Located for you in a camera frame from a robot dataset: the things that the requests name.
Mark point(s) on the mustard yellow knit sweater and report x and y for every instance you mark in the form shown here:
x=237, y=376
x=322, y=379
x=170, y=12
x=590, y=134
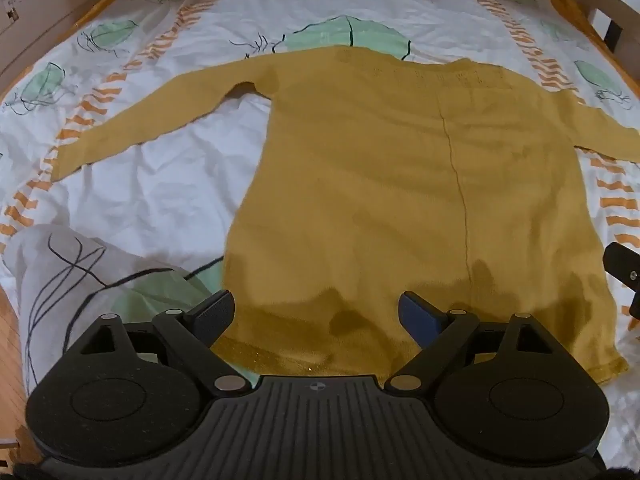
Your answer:
x=380, y=200

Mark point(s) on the white leaf-print pillow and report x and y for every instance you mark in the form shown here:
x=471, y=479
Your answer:
x=75, y=280

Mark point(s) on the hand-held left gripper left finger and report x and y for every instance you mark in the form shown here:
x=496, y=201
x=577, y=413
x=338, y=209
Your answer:
x=216, y=312

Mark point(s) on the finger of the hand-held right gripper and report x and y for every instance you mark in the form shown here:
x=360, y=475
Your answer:
x=620, y=262

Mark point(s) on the white leaf-print bed cover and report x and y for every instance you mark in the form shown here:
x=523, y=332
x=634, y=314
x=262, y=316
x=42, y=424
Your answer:
x=165, y=180

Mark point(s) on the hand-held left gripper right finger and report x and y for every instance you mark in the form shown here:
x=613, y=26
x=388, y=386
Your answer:
x=417, y=317

